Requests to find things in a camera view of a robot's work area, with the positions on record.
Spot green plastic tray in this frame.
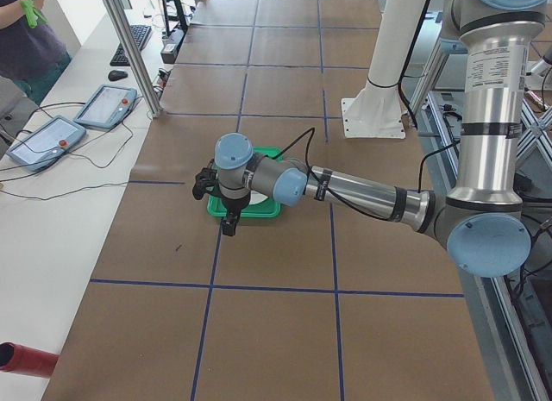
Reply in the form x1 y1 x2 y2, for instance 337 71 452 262
206 147 281 218

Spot teach pendant tablet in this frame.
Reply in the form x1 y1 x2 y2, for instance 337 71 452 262
74 85 137 130
7 116 86 172

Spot aluminium frame rail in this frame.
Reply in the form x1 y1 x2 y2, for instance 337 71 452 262
417 91 551 400

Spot aluminium frame post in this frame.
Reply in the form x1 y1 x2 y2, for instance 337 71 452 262
103 0 162 118

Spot white round plate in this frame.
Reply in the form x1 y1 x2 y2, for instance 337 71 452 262
250 191 268 205

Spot black computer mouse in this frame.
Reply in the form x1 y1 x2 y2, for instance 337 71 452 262
107 69 129 82

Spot person in dark shirt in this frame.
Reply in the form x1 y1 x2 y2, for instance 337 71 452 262
1 0 72 105

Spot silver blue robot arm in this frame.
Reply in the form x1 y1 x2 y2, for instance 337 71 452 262
211 0 548 278

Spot near teach pendant tablet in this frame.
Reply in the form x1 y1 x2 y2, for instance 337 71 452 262
7 116 86 172

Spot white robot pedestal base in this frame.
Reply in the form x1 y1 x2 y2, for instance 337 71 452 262
342 0 430 139

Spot black keyboard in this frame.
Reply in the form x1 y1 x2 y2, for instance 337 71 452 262
109 24 154 67

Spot far teach pendant tablet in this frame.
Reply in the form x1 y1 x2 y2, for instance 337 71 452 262
74 85 137 130

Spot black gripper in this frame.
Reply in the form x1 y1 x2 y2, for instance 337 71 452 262
222 196 248 236

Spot red cylinder tube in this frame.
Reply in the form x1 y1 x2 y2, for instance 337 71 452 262
1 342 59 378

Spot white side bench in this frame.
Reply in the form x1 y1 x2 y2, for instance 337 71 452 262
1 16 152 400

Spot black pendant cable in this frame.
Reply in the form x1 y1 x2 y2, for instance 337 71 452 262
0 101 147 202

